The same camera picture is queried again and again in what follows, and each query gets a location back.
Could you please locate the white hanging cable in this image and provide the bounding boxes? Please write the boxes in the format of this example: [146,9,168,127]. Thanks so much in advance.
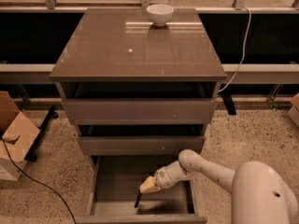
[218,7,252,93]

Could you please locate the white ceramic bowl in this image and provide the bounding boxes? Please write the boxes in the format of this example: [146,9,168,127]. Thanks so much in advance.
[147,4,174,26]

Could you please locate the grey drawer cabinet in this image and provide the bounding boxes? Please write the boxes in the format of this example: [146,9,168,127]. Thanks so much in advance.
[49,7,228,224]

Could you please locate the black rxbar chocolate bar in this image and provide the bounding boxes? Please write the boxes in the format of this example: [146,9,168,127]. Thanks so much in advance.
[134,191,142,208]

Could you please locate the cardboard box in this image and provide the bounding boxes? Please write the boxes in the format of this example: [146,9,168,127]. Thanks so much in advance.
[0,91,39,181]

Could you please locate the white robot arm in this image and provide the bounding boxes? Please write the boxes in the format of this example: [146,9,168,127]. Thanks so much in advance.
[139,149,298,224]

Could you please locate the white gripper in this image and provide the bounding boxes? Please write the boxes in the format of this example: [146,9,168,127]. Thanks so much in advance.
[139,167,175,194]

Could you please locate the black floor cable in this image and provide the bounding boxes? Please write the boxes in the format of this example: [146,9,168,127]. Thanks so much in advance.
[0,137,78,224]

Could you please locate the bottom grey open drawer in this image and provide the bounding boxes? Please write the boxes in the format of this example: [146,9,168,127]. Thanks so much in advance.
[77,156,207,224]

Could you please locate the middle grey drawer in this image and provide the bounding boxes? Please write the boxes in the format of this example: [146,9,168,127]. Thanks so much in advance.
[78,136,205,156]

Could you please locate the black bracket right of cabinet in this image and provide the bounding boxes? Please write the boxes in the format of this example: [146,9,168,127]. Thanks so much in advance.
[220,88,236,116]

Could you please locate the top grey drawer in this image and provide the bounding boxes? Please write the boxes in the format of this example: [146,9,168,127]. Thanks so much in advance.
[62,99,217,125]

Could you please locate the black caster stand leg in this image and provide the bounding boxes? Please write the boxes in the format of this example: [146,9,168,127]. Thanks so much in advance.
[25,106,59,162]

